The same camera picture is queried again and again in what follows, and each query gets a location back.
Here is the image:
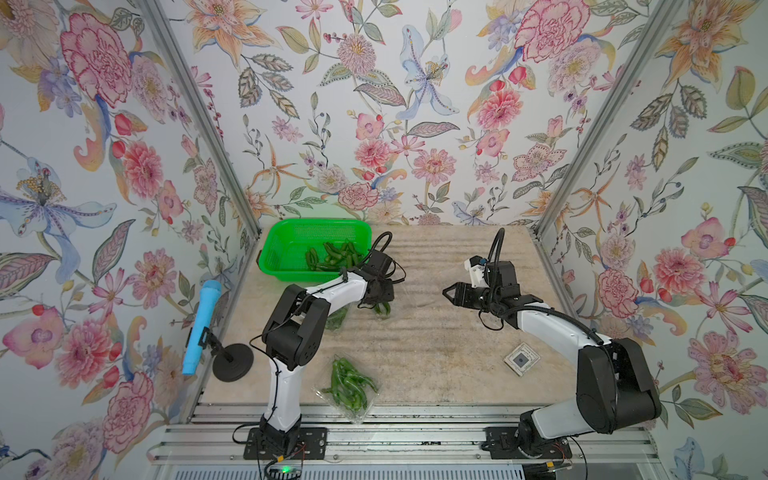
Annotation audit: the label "aluminium corner profile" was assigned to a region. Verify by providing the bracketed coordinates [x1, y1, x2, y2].
[534, 1, 679, 240]
[137, 0, 261, 238]

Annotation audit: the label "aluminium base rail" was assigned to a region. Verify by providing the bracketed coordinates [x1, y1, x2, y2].
[146, 403, 661, 466]

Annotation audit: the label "clear clamshell container front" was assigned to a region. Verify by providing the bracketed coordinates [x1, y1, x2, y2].
[313, 355, 382, 424]

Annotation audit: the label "clear clamshell container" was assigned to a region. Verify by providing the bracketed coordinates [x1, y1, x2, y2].
[325, 306, 349, 331]
[373, 302, 393, 320]
[313, 355, 382, 424]

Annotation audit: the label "aluminium corner profile left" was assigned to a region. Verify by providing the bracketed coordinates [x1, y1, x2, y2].
[137, 0, 261, 238]

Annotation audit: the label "green plastic basket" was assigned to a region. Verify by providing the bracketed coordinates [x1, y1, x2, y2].
[258, 218, 372, 284]

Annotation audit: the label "black microphone stand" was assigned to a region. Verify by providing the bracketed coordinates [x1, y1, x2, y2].
[198, 327, 254, 383]

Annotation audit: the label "aluminium corner profile right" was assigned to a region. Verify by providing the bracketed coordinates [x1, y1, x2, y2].
[534, 1, 679, 240]

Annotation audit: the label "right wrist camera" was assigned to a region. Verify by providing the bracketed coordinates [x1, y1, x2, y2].
[464, 255, 488, 288]

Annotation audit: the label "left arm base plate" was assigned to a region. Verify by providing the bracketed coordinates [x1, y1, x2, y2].
[243, 425, 328, 461]

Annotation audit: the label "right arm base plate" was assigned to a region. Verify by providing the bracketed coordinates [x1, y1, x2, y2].
[480, 426, 572, 460]

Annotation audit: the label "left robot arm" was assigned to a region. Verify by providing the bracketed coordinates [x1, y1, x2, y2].
[259, 249, 398, 455]

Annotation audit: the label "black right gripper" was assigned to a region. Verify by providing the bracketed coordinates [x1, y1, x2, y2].
[443, 282, 501, 313]

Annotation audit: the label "blue microphone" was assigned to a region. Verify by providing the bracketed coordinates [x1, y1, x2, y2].
[182, 280, 223, 376]

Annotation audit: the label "green peppers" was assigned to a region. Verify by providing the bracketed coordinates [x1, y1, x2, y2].
[305, 241, 363, 273]

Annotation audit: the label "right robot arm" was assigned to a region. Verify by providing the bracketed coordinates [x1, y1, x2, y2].
[442, 256, 662, 457]

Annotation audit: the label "small card box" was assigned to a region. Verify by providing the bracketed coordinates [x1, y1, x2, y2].
[504, 343, 540, 377]

